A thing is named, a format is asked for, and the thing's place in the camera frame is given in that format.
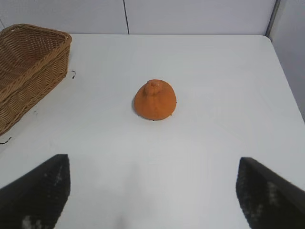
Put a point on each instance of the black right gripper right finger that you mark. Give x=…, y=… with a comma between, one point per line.
x=267, y=195

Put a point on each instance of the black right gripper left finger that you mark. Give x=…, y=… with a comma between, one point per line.
x=33, y=190

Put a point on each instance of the orange fruit with knob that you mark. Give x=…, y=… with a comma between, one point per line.
x=155, y=105

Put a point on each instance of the woven wicker basket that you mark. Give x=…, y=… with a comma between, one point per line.
x=26, y=71

